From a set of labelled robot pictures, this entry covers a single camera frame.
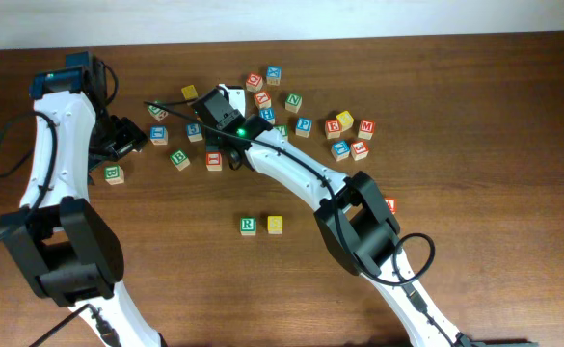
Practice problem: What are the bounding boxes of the green R block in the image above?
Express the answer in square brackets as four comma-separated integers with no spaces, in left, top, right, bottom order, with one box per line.
[240,217,256,236]

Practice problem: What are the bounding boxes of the yellow S block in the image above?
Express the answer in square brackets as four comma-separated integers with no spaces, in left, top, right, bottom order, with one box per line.
[267,216,283,234]

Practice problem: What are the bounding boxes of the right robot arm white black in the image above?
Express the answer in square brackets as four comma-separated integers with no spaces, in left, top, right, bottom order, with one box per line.
[191,84,474,346]

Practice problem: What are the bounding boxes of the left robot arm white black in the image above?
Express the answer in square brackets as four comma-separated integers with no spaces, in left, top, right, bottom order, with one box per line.
[0,52,166,346]

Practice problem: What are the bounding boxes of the red I block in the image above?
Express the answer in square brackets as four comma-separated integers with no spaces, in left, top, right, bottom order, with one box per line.
[205,152,223,171]

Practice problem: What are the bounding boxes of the green B block far left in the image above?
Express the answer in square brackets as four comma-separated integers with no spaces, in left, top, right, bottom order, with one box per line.
[104,165,124,185]

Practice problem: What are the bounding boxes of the green b block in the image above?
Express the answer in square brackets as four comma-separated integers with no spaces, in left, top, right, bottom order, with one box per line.
[170,149,191,171]
[104,165,124,185]

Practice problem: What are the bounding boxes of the blue 5 block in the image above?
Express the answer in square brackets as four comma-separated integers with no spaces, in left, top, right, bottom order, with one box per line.
[186,123,203,143]

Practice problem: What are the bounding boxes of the blue H block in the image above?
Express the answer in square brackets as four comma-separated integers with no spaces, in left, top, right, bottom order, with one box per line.
[259,108,276,124]

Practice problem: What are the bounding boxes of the green V block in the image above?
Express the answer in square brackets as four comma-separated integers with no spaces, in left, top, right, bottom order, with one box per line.
[274,125,288,140]

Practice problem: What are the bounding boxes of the green J block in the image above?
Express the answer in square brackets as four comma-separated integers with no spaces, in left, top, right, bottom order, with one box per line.
[148,105,168,121]

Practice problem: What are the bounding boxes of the red K block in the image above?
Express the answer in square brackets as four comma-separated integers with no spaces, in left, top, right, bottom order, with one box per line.
[254,91,272,110]

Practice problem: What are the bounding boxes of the green B block centre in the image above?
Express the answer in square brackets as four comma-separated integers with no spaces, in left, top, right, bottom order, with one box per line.
[170,149,191,171]

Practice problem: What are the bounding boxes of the red C block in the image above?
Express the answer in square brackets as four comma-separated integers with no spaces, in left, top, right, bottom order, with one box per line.
[245,73,263,93]

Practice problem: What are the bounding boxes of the yellow block top left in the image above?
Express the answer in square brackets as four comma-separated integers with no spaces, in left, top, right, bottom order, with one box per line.
[181,85,199,101]

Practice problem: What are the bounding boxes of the blue P block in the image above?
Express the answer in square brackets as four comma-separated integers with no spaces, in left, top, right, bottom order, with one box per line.
[295,118,312,138]

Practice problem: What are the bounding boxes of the green N block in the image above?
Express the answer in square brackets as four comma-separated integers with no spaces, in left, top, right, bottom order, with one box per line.
[284,93,303,113]

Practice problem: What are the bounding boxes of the blue X block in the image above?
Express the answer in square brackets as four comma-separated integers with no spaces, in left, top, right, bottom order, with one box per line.
[266,66,282,86]

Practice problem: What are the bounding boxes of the red E block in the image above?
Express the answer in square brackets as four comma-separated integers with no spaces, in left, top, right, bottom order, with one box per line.
[325,120,342,140]

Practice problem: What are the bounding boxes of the blue block lower right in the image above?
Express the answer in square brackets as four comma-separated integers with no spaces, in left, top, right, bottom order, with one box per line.
[331,141,350,161]

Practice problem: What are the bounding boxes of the yellow block by E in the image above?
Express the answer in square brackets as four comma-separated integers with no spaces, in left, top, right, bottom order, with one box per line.
[336,110,355,132]

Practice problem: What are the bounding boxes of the red 3 block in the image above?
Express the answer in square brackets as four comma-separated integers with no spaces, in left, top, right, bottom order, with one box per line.
[350,140,369,161]

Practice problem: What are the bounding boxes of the red M block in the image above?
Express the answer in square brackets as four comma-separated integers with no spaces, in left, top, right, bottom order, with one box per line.
[358,120,375,140]

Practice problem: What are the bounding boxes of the red A block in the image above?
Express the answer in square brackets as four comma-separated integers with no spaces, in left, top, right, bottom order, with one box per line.
[385,198,397,214]

